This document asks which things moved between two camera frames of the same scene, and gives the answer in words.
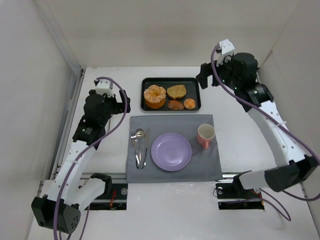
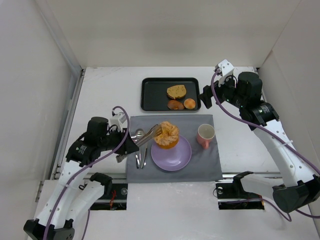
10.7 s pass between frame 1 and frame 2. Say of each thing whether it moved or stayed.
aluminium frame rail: stayed
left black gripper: moved
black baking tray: stayed
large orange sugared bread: moved
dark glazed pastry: stayed
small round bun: stayed
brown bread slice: stayed
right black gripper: moved
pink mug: stayed
